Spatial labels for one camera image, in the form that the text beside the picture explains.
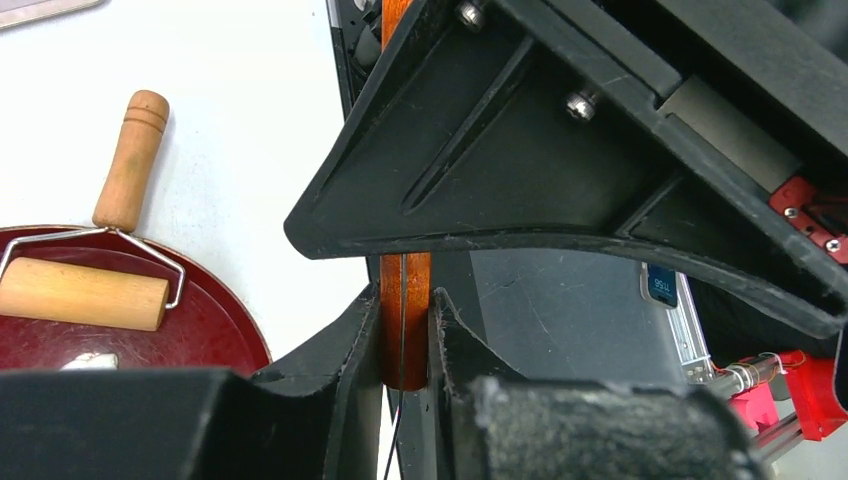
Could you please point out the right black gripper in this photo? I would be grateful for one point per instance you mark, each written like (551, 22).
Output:
(764, 65)

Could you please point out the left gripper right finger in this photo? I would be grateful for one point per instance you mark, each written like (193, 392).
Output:
(494, 423)

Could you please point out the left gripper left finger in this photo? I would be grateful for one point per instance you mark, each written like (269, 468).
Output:
(313, 414)

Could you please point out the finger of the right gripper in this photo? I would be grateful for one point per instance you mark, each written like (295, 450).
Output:
(501, 124)

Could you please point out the round red lacquer tray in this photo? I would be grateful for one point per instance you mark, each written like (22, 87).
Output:
(209, 327)

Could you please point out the wooden dough roller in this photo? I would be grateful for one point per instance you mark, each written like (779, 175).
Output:
(54, 291)

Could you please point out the white dough piece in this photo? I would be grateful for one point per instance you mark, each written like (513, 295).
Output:
(93, 361)

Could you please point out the rectangular steel tray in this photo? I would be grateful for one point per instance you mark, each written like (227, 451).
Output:
(20, 12)

